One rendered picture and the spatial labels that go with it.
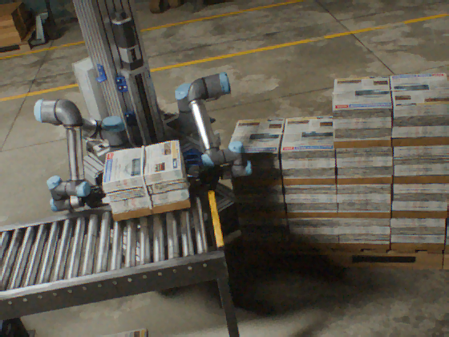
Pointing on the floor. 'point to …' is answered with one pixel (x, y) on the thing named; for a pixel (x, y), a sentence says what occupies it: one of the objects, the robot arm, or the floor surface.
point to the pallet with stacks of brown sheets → (15, 27)
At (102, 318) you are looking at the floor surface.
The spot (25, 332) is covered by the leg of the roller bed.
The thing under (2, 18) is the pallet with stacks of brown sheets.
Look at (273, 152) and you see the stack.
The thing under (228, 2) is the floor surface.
